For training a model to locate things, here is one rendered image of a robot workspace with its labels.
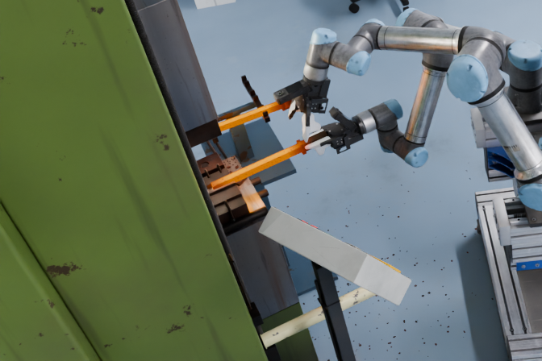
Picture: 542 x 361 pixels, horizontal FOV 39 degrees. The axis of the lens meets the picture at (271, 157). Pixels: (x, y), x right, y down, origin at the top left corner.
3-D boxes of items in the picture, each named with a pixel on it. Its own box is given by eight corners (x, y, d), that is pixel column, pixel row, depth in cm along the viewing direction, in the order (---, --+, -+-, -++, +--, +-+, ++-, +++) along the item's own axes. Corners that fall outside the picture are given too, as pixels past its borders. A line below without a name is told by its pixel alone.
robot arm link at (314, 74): (310, 69, 231) (301, 57, 238) (307, 82, 234) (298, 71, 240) (332, 69, 234) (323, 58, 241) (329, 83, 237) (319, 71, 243)
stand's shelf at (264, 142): (265, 120, 328) (264, 117, 327) (297, 172, 297) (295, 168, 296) (201, 146, 325) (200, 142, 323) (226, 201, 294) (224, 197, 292)
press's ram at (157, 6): (182, 60, 246) (141, -53, 221) (218, 118, 217) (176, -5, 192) (60, 110, 240) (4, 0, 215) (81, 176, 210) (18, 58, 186)
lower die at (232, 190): (231, 183, 264) (225, 165, 258) (251, 217, 248) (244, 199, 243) (119, 233, 258) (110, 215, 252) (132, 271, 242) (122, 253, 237)
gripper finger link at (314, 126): (323, 141, 241) (322, 112, 241) (306, 141, 238) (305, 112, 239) (318, 142, 244) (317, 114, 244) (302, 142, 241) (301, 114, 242)
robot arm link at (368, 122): (373, 116, 256) (363, 105, 262) (362, 122, 255) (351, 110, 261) (377, 133, 260) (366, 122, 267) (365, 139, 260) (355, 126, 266)
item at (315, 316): (379, 284, 256) (377, 274, 253) (386, 294, 252) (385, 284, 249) (261, 340, 250) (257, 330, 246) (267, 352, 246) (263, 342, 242)
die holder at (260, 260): (263, 238, 303) (234, 155, 276) (299, 301, 274) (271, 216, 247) (133, 296, 295) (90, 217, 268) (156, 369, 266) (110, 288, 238)
